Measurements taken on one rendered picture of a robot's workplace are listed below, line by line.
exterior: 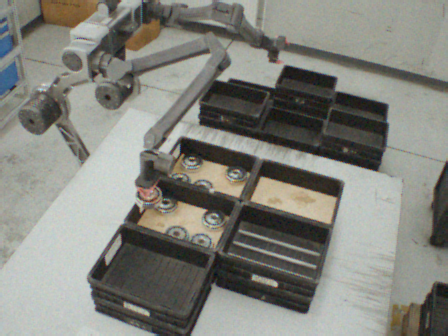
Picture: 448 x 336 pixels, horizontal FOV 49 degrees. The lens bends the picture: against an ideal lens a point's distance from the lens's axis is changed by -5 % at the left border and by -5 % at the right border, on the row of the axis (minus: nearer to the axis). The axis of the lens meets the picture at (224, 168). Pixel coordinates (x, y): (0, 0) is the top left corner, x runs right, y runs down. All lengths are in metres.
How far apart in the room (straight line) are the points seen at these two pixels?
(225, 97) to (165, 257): 1.69
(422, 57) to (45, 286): 3.96
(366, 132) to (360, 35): 1.74
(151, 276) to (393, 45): 3.61
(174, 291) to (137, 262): 0.20
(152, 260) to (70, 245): 0.43
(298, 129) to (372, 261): 1.40
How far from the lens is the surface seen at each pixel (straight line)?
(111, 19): 2.15
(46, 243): 2.34
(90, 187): 2.54
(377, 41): 5.00
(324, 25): 5.00
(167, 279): 2.00
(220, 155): 2.41
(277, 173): 2.37
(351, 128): 3.42
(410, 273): 3.33
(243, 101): 3.48
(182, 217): 2.20
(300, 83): 3.76
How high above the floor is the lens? 2.46
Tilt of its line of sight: 42 degrees down
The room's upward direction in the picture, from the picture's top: 5 degrees clockwise
